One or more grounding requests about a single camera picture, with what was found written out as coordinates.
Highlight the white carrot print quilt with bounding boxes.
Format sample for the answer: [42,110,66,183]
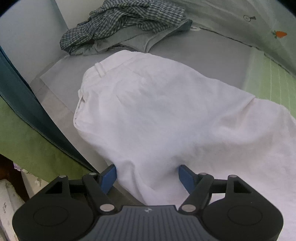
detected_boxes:
[177,0,295,74]

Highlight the green grid bed sheet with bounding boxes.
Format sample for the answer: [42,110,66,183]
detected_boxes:
[242,47,296,116]

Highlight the grey folded garment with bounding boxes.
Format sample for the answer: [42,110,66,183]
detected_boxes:
[83,18,193,55]

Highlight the dark teal bed edge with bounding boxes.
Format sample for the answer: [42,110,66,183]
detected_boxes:
[1,49,96,172]

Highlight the blue checked shirt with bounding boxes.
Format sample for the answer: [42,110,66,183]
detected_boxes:
[60,1,186,54]

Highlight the white trousers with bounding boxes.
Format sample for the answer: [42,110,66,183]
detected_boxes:
[73,50,295,240]

